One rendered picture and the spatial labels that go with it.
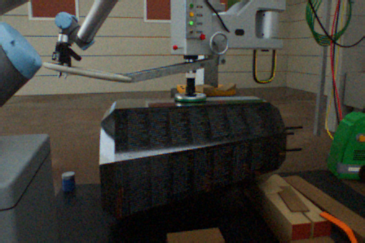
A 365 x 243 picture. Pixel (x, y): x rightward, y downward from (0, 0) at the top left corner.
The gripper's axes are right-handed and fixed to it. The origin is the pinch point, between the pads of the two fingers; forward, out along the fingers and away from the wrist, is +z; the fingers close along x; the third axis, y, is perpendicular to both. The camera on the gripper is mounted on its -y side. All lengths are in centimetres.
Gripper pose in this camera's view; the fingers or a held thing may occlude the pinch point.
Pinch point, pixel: (63, 76)
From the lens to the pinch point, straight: 187.5
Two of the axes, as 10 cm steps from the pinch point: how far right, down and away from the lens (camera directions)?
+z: -1.9, 9.8, 0.7
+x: 8.3, 2.0, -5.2
